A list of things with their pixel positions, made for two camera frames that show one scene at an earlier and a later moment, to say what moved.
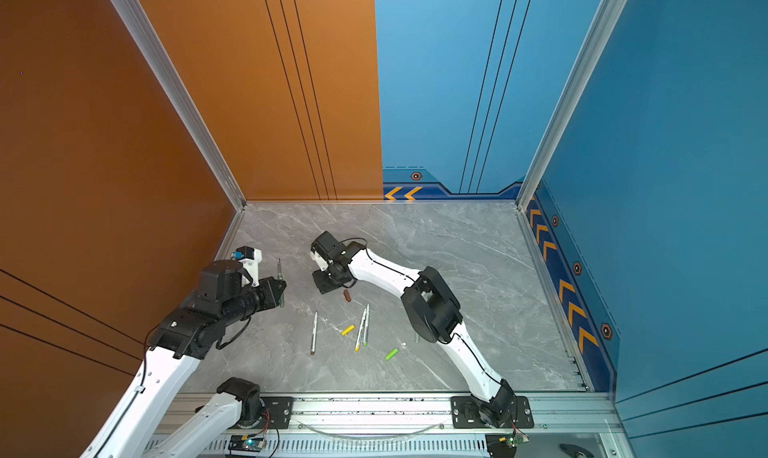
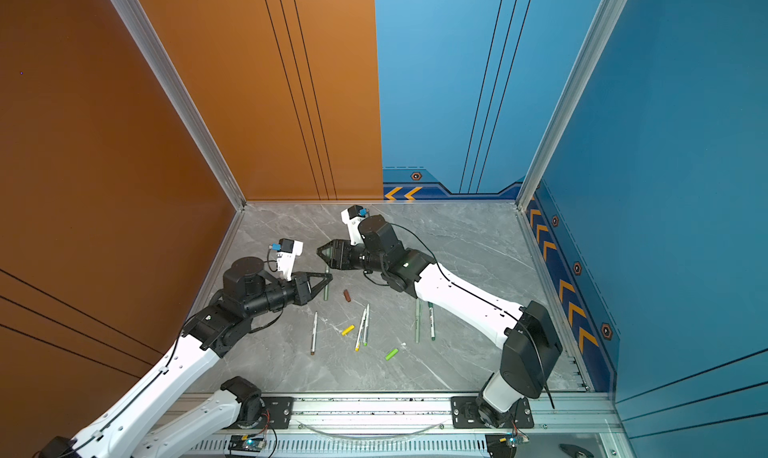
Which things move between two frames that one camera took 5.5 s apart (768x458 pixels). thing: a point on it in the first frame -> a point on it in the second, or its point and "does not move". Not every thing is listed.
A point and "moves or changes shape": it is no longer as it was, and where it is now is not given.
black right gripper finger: [346, 282] -> [334, 250]
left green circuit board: [246, 443] does not move
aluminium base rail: [573, 424] does not move
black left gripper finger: [271, 301] -> [305, 293]
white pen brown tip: [314, 333] does not move
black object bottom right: [572, 450] does not move
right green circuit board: [516, 439] does not move
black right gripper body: [331, 271] -> [361, 258]
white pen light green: [365, 343] does not move
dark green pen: [280, 277] moves or changes shape
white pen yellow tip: [363, 316] does not move
